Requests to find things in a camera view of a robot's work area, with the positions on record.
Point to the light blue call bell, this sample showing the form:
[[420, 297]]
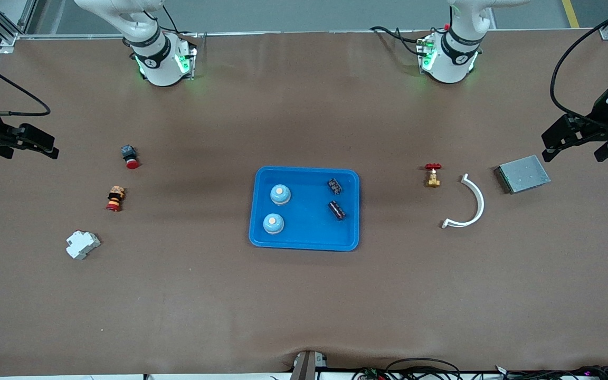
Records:
[[273, 224], [280, 194]]

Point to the grey metal box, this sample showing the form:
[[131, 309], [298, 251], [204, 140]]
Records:
[[523, 174]]

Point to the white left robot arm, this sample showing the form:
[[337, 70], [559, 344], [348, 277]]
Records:
[[454, 58]]

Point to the metal table edge clamp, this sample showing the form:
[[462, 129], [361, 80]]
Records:
[[308, 367]]

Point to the red pushbutton with orange base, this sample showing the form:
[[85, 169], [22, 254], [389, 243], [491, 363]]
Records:
[[115, 199]]

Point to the short black capacitor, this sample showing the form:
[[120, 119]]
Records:
[[334, 186]]

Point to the white circuit breaker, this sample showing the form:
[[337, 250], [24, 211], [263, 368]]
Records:
[[82, 245]]

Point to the white curved plastic bracket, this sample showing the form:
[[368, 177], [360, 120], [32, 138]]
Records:
[[479, 203]]

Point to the blue plastic tray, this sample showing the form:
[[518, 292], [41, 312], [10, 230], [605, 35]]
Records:
[[309, 232]]

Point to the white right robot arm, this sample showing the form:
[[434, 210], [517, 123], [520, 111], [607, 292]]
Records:
[[159, 58]]

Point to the long maroon capacitor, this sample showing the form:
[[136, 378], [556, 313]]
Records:
[[336, 209]]

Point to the red pushbutton with black base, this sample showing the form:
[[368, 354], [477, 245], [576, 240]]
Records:
[[130, 157]]

